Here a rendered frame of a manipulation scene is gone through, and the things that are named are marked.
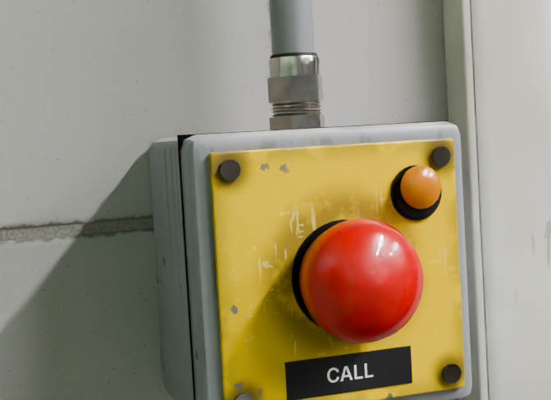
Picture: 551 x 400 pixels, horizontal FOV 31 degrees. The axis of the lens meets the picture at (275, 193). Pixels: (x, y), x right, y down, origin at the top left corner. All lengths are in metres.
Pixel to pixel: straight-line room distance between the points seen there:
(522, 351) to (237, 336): 0.15
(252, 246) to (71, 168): 0.09
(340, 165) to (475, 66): 0.11
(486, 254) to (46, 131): 0.19
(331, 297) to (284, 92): 0.09
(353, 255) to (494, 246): 0.13
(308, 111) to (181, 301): 0.08
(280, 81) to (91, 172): 0.08
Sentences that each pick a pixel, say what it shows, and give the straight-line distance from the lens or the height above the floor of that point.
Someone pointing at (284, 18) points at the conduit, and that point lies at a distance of 0.36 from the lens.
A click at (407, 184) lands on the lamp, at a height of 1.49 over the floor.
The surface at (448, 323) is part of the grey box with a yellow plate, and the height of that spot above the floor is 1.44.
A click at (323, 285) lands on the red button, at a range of 0.31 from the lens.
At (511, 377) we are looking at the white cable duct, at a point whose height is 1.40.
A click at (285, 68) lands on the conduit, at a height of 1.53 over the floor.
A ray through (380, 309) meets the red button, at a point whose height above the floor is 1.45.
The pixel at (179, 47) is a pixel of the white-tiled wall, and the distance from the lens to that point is 0.39.
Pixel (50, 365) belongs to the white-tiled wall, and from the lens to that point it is 0.39.
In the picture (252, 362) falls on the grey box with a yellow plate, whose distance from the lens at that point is 0.33.
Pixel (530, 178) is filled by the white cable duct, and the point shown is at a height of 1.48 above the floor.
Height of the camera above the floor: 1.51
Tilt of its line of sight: 3 degrees down
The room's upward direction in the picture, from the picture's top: 3 degrees counter-clockwise
